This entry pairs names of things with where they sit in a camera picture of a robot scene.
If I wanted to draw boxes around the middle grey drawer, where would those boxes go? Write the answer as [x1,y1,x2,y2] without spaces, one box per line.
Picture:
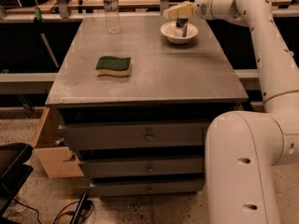
[78,157,205,178]

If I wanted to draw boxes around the light wooden box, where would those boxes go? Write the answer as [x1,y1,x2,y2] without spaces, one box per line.
[32,107,83,178]

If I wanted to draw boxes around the black power strip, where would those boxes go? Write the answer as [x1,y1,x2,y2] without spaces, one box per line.
[69,193,89,224]

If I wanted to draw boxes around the grey drawer cabinet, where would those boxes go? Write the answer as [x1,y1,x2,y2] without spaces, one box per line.
[46,14,248,195]

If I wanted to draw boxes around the white paper bowl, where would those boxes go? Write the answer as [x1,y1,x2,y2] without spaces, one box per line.
[160,21,198,45]

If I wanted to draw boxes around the clear plastic water bottle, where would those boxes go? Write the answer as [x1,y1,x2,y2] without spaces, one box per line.
[103,0,121,35]

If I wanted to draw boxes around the black floor cable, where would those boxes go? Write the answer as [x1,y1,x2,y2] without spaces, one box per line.
[12,197,95,224]

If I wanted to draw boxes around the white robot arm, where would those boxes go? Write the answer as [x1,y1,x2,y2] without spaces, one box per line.
[164,0,299,224]

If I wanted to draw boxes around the green yellow sponge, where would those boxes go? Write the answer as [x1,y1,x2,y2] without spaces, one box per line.
[95,56,131,77]

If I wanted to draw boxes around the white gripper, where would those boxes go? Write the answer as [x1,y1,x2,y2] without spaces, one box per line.
[163,0,240,21]

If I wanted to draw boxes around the black chair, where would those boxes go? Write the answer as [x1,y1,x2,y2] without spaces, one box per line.
[0,143,33,224]

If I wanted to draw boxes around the bottom grey drawer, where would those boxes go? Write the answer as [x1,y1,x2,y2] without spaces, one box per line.
[89,178,204,198]

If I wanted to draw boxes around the grey drawer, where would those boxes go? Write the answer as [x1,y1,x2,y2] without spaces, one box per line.
[89,178,204,198]
[78,157,205,178]
[59,121,208,150]

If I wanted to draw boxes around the redbull can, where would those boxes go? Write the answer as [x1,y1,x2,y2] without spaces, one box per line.
[175,18,189,37]

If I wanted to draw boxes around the top grey drawer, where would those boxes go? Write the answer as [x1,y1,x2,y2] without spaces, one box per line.
[59,121,208,150]

